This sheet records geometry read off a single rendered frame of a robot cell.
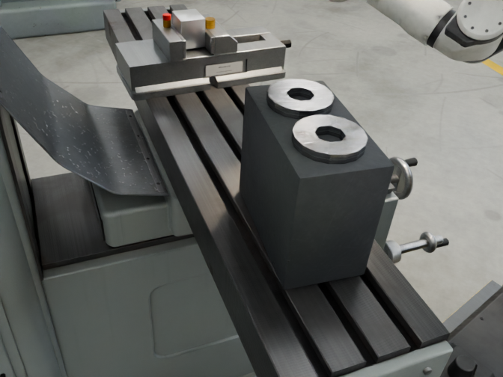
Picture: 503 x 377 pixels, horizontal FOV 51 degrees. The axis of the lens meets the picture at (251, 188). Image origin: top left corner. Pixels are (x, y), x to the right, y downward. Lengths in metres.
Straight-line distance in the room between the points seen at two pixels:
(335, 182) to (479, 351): 0.70
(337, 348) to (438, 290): 1.51
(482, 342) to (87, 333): 0.82
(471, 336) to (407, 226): 1.19
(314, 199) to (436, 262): 1.67
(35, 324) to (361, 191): 0.68
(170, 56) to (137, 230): 0.35
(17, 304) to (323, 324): 0.56
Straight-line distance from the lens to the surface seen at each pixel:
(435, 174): 2.75
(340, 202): 0.63
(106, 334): 1.22
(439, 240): 1.50
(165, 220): 1.03
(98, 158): 1.01
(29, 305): 1.05
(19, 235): 0.96
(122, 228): 1.02
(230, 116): 1.05
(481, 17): 0.90
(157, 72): 1.11
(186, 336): 1.32
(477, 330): 1.26
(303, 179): 0.59
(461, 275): 2.25
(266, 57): 1.19
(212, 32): 1.13
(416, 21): 0.94
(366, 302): 0.72
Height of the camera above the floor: 1.49
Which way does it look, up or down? 38 degrees down
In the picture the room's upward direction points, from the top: 4 degrees clockwise
